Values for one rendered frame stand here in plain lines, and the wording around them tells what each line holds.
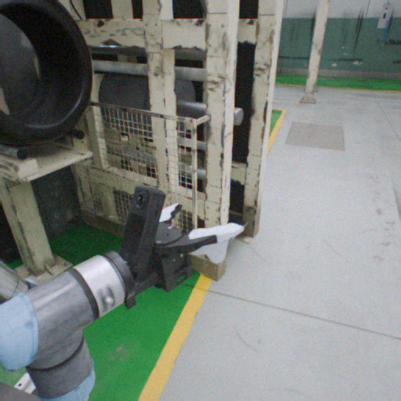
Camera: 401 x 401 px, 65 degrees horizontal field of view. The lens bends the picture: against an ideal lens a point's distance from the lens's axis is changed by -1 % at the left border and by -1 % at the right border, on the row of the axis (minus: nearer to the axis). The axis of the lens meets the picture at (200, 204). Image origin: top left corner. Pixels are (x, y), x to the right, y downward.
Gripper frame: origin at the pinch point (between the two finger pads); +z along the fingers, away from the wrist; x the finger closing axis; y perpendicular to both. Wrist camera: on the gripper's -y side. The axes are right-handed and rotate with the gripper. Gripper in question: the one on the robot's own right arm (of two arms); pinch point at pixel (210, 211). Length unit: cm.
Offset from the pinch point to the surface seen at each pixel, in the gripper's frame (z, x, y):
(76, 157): 21, -107, 12
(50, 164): 9, -108, 11
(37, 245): 1, -148, 64
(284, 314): 79, -32, 103
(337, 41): 887, -375, -30
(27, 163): -1, -101, 7
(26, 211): 1, -145, 41
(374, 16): 921, -302, -77
